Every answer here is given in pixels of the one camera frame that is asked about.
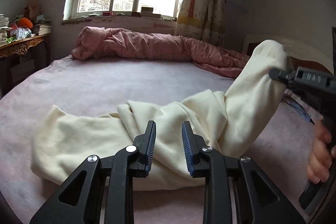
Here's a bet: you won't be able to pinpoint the cream printed hoodie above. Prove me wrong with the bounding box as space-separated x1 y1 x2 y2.
31 40 291 190

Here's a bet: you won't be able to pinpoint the right hand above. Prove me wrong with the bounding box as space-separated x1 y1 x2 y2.
306 120 335 184

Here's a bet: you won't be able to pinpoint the pink bed sheet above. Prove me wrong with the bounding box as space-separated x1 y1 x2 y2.
1 57 314 223

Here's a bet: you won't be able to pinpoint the ornate wooden side table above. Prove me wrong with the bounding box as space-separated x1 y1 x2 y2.
1 34 51 96

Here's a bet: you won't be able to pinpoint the books on windowsill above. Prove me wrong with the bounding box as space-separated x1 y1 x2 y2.
140 6 161 18

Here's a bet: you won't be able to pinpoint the pink quilted duvet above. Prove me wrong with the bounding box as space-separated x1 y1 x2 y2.
71 26 249 79

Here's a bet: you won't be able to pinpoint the stack of books on table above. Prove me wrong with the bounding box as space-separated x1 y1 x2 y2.
32 23 52 35

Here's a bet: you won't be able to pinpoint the white plastic bag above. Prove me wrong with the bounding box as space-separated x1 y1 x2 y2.
14 27 31 40

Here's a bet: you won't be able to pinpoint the orange plush toy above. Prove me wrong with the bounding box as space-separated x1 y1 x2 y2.
16 17 34 29

